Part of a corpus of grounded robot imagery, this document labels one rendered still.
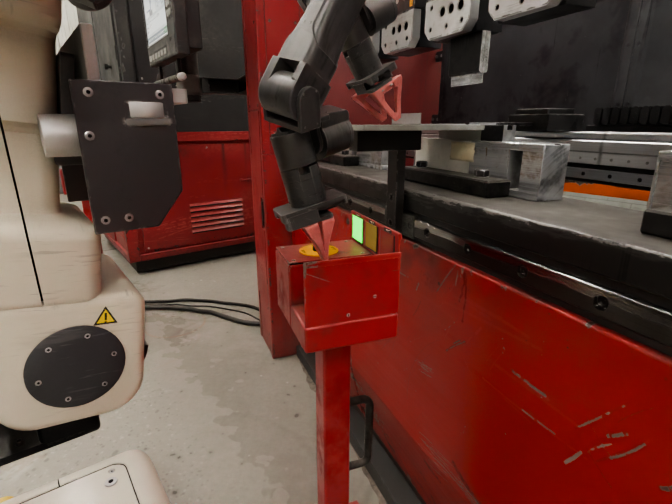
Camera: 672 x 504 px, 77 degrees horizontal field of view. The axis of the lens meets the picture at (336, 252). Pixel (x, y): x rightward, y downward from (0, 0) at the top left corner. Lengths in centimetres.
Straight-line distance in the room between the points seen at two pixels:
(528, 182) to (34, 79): 71
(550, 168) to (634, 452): 43
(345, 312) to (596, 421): 36
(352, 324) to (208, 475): 90
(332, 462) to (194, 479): 64
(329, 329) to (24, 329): 38
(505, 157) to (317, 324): 46
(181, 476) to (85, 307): 98
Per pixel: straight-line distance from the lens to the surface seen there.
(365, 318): 68
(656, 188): 68
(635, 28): 138
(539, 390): 70
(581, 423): 67
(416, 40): 111
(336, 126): 65
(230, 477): 145
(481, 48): 95
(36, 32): 57
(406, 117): 90
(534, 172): 80
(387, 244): 69
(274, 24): 172
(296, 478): 141
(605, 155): 104
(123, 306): 58
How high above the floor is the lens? 100
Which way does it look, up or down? 17 degrees down
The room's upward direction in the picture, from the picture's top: straight up
